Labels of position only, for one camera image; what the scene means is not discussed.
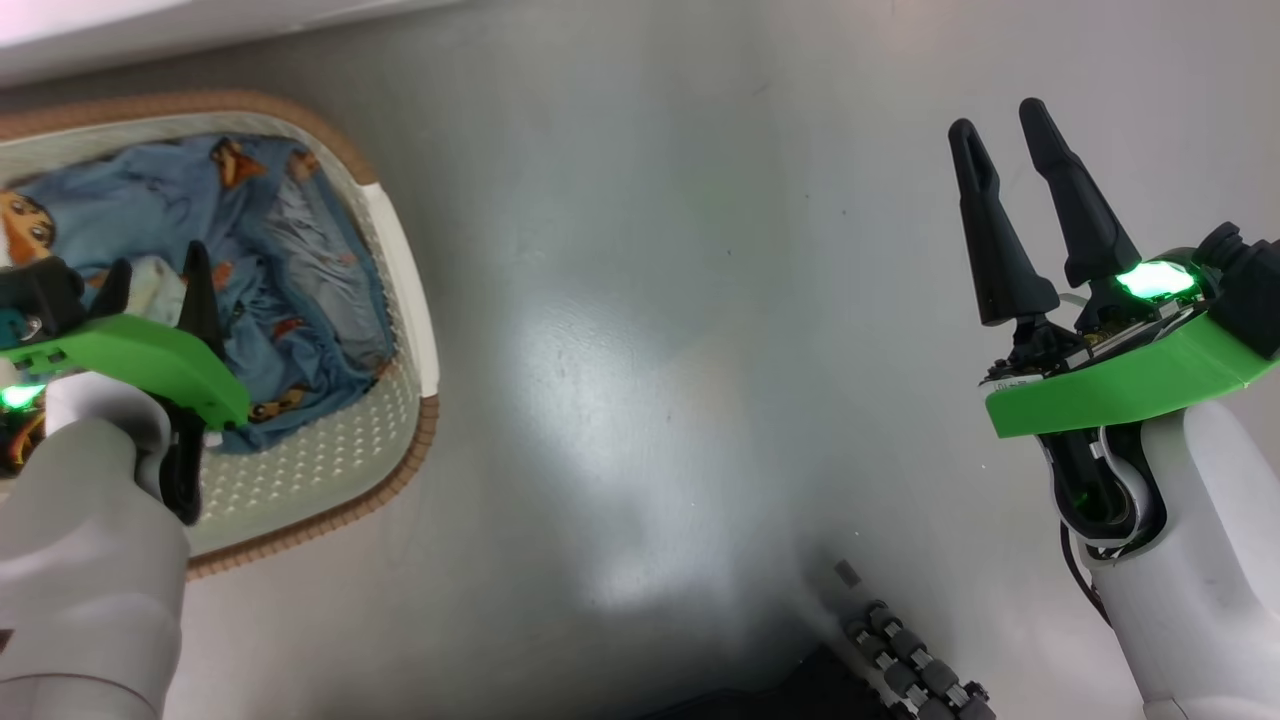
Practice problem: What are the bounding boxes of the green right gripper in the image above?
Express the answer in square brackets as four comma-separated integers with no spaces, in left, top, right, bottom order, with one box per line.
[947,97,1280,439]

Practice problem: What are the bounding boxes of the blue cartoon print garment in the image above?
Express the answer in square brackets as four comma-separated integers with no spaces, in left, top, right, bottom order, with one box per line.
[0,135,396,453]

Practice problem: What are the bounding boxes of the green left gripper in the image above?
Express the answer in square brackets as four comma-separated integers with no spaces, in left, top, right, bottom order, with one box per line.
[0,240,251,429]

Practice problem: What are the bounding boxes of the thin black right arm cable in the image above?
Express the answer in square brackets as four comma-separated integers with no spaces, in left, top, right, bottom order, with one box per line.
[1060,520,1116,627]

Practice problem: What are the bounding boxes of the white front-load washing machine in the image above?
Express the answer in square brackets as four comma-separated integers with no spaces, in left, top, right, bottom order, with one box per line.
[0,0,471,86]

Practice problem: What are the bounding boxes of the white perforated basket brown rim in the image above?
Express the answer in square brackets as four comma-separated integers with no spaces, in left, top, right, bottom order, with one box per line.
[0,90,441,581]

